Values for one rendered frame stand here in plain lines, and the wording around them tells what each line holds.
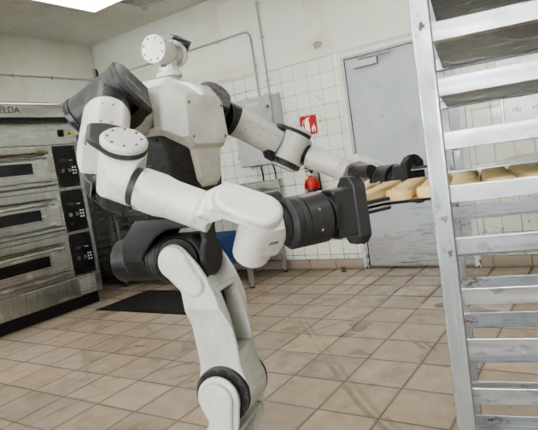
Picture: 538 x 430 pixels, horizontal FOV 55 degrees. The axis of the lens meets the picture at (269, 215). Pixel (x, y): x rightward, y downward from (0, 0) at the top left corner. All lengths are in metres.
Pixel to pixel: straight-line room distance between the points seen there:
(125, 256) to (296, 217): 0.65
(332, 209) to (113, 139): 0.37
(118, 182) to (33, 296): 4.46
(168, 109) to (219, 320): 0.51
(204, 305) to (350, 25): 4.17
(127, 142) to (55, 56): 6.20
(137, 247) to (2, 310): 3.86
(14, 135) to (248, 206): 4.60
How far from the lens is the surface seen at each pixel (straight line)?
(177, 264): 1.27
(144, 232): 1.33
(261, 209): 0.80
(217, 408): 1.34
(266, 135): 1.54
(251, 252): 0.84
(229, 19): 5.91
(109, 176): 0.87
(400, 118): 4.95
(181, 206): 0.83
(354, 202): 0.90
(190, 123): 1.20
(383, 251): 5.15
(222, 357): 1.33
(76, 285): 5.54
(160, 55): 1.29
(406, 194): 0.97
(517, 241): 0.95
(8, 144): 5.26
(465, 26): 0.94
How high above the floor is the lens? 1.15
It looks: 5 degrees down
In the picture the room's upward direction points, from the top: 8 degrees counter-clockwise
